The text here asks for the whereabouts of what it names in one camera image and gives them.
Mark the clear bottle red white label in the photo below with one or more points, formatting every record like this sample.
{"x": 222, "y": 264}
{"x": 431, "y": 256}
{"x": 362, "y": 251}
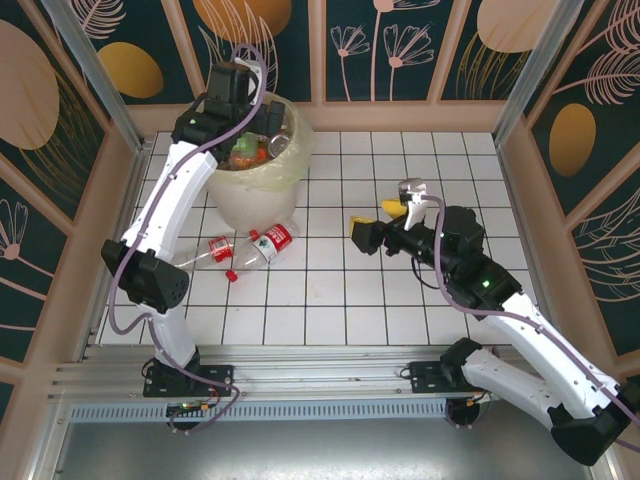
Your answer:
{"x": 265, "y": 248}

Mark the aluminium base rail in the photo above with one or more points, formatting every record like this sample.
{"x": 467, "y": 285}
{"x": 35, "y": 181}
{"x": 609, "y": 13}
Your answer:
{"x": 325, "y": 372}

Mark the aluminium side rail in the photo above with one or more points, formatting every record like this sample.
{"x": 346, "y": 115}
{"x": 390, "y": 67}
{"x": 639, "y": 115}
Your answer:
{"x": 520, "y": 200}
{"x": 127, "y": 200}

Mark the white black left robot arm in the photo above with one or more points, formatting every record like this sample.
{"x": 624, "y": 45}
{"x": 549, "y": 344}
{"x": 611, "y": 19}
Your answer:
{"x": 180, "y": 195}

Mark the cream plastic bin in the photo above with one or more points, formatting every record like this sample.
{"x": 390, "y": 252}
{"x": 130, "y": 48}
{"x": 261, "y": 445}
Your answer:
{"x": 250, "y": 205}

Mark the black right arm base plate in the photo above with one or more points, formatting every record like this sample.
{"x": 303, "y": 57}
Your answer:
{"x": 425, "y": 377}

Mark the orange juice bottle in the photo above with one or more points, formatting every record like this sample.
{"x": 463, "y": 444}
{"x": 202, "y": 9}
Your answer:
{"x": 242, "y": 161}

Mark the clear bottle small red label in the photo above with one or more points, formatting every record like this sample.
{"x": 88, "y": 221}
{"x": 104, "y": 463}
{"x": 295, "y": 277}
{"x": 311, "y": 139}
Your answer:
{"x": 221, "y": 250}

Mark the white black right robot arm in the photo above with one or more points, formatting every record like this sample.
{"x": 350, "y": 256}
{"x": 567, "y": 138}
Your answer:
{"x": 540, "y": 345}

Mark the base wiring connector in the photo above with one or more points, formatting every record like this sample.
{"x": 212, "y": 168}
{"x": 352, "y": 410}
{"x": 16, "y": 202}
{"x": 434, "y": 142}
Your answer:
{"x": 187, "y": 406}
{"x": 472, "y": 401}

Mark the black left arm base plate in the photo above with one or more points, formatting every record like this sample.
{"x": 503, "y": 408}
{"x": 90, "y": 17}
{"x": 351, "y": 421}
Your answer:
{"x": 220, "y": 380}

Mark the aluminium frame post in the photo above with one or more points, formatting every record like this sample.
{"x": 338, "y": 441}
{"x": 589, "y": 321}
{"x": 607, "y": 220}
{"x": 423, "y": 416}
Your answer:
{"x": 536, "y": 75}
{"x": 100, "y": 75}

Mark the copper brown bottle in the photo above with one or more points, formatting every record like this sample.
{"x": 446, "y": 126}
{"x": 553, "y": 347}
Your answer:
{"x": 277, "y": 145}

